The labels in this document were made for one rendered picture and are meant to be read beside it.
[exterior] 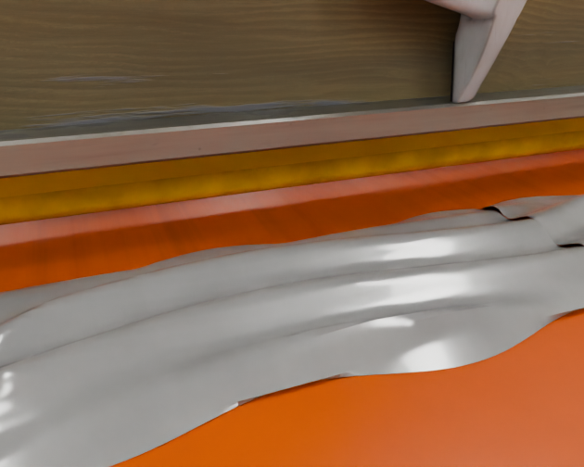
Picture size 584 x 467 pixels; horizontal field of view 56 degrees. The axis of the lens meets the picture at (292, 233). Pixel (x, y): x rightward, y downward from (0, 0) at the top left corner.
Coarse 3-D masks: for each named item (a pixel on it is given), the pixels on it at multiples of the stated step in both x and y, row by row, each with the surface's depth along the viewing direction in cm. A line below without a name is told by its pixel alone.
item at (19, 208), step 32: (320, 160) 21; (352, 160) 22; (384, 160) 22; (416, 160) 23; (448, 160) 24; (480, 160) 24; (64, 192) 18; (96, 192) 18; (128, 192) 19; (160, 192) 19; (192, 192) 20; (224, 192) 20; (0, 224) 18
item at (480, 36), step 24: (432, 0) 17; (456, 0) 17; (480, 0) 17; (504, 0) 17; (480, 24) 18; (504, 24) 18; (456, 48) 19; (480, 48) 18; (456, 72) 20; (480, 72) 19; (456, 96) 20
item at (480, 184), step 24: (456, 168) 26; (480, 168) 26; (504, 168) 26; (528, 168) 26; (552, 168) 26; (576, 168) 26; (456, 192) 23; (480, 192) 23; (504, 192) 23; (528, 192) 23; (552, 192) 23; (576, 192) 23; (504, 216) 21
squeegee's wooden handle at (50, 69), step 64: (0, 0) 14; (64, 0) 15; (128, 0) 16; (192, 0) 16; (256, 0) 17; (320, 0) 18; (384, 0) 18; (576, 0) 21; (0, 64) 15; (64, 64) 16; (128, 64) 16; (192, 64) 17; (256, 64) 18; (320, 64) 19; (384, 64) 19; (448, 64) 20; (512, 64) 22; (576, 64) 23; (0, 128) 16
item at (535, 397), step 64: (256, 192) 22; (320, 192) 23; (384, 192) 23; (0, 256) 17; (64, 256) 17; (128, 256) 17; (576, 320) 15; (320, 384) 12; (384, 384) 12; (448, 384) 12; (512, 384) 12; (576, 384) 12; (192, 448) 10; (256, 448) 11; (320, 448) 11; (384, 448) 11; (448, 448) 11; (512, 448) 11; (576, 448) 11
